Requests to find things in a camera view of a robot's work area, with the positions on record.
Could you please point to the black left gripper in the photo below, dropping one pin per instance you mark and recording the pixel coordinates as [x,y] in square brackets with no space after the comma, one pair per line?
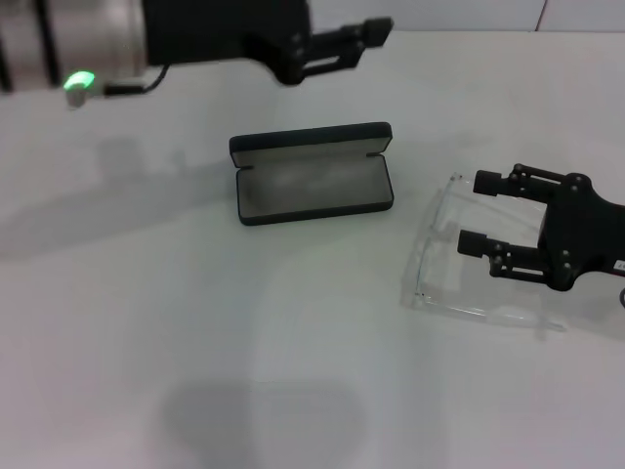
[220,29]

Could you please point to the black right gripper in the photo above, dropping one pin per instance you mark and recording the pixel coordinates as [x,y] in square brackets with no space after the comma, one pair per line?
[586,234]

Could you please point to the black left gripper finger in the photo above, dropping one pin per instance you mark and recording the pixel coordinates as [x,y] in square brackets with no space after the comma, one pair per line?
[376,29]

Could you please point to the clear white glasses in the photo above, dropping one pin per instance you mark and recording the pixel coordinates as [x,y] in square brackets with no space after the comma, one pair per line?
[429,234]

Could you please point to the black glasses case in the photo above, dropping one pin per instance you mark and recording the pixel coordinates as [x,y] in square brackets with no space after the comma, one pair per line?
[312,181]

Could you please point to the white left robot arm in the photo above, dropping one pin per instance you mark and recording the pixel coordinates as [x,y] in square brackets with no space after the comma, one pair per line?
[88,39]

